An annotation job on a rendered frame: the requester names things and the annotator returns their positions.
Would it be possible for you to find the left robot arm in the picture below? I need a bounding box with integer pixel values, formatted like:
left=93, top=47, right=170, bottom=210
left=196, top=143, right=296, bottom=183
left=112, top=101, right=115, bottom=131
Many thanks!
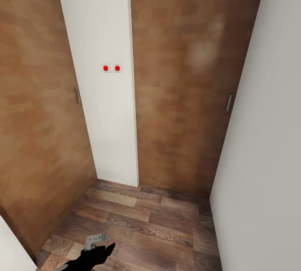
left=54, top=233, right=115, bottom=271

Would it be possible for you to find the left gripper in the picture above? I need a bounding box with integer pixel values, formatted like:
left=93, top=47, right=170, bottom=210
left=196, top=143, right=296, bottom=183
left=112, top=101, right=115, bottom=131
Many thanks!
left=80, top=243, right=115, bottom=271

